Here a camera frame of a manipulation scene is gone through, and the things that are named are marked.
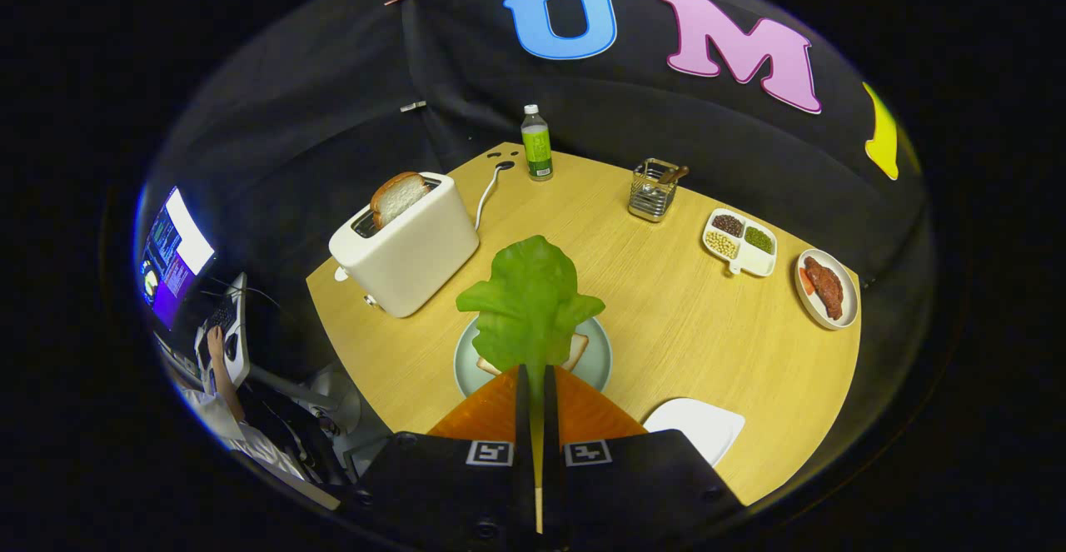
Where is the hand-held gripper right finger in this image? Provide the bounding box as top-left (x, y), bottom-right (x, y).
top-left (543, 363), bottom-right (746, 552)

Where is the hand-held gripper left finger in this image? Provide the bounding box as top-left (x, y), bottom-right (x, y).
top-left (333, 363), bottom-right (538, 552)

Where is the green lettuce leaf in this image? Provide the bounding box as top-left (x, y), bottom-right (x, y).
top-left (456, 235), bottom-right (606, 490)

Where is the toasted bread slice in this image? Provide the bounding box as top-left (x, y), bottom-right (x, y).
top-left (370, 172), bottom-right (432, 231)

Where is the white leaf-shaped plate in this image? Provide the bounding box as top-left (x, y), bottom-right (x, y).
top-left (643, 397), bottom-right (747, 468)

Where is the pale green round plate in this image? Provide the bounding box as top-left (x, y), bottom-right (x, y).
top-left (453, 312), bottom-right (614, 399)

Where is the white bread slice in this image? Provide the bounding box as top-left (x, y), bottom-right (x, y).
top-left (476, 331), bottom-right (590, 378)

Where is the dark office chair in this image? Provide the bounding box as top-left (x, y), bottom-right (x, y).
top-left (242, 365), bottom-right (392, 486)

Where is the white toaster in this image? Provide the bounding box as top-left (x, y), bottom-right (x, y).
top-left (328, 172), bottom-right (481, 319)

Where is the white divided dish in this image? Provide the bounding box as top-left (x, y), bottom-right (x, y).
top-left (701, 208), bottom-right (779, 277)

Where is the white-edged keyboard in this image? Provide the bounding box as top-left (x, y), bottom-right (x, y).
top-left (196, 273), bottom-right (251, 386)

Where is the red meat slice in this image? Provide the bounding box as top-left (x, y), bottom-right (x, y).
top-left (804, 256), bottom-right (845, 321)

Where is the white oval meat plate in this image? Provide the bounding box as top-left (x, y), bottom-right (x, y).
top-left (794, 248), bottom-right (860, 331)

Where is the green drink bottle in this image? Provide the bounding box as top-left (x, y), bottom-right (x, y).
top-left (521, 104), bottom-right (555, 182)

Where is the computer monitor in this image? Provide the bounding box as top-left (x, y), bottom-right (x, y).
top-left (137, 186), bottom-right (216, 332)

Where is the black backdrop cloth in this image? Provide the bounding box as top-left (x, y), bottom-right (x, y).
top-left (137, 0), bottom-right (929, 286)

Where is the white toaster cable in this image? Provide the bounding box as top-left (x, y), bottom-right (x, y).
top-left (473, 161), bottom-right (516, 232)

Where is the metal wire utensil basket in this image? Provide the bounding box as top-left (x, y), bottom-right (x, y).
top-left (627, 158), bottom-right (690, 223)

